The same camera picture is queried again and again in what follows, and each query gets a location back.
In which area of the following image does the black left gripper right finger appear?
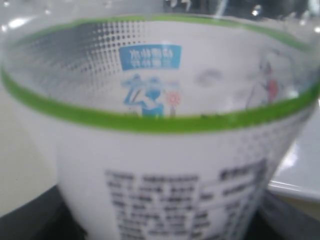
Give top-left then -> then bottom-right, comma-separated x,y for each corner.
248,192 -> 320,240

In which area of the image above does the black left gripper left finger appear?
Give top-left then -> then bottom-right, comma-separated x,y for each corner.
0,186 -> 88,240

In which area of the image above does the clear plastic drink bottle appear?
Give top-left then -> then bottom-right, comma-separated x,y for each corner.
0,0 -> 320,240

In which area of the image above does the white rectangular plastic tray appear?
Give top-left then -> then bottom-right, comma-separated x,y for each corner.
268,109 -> 320,202

